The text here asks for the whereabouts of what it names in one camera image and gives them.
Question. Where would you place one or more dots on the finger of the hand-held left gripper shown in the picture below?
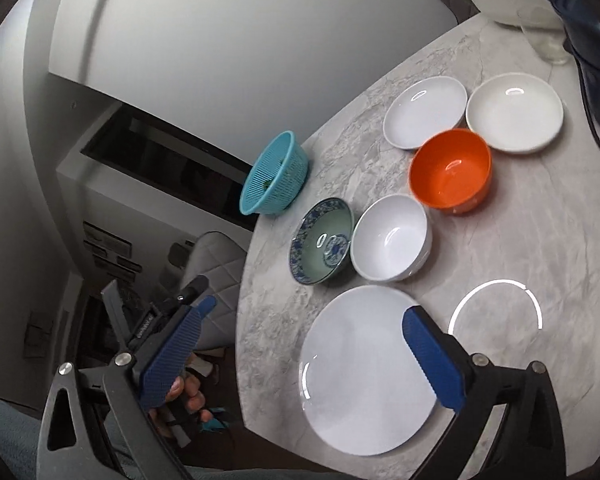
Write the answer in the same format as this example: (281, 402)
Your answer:
(192, 290)

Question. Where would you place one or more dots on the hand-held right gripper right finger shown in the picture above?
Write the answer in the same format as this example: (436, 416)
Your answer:
(430, 360)

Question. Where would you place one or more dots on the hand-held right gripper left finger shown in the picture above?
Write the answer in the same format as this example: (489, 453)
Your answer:
(170, 355)

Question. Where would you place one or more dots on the large white plate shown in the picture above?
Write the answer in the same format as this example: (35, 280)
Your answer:
(360, 375)

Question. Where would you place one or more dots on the white deep bowl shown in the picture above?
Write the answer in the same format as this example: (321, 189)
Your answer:
(385, 240)

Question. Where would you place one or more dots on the orange plastic bowl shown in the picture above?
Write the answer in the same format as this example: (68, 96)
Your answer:
(445, 180)

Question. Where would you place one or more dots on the white shallow plate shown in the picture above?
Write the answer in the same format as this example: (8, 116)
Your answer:
(420, 115)
(515, 115)

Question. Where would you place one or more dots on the person's left hand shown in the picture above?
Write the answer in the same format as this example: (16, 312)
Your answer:
(195, 400)

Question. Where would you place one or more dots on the grey quilted chair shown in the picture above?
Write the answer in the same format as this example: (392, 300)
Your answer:
(215, 265)

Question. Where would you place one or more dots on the blue plastic colander basket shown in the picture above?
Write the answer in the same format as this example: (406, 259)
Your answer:
(275, 180)

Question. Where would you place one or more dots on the white cabinet with dark recess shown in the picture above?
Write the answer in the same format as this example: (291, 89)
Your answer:
(80, 180)

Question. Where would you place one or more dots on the clear drinking glass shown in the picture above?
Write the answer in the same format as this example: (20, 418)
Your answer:
(545, 40)

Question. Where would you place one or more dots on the dark blue appliance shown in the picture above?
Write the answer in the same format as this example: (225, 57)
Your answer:
(590, 50)

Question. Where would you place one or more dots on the wall switch plate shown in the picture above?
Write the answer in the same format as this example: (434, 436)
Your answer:
(40, 335)

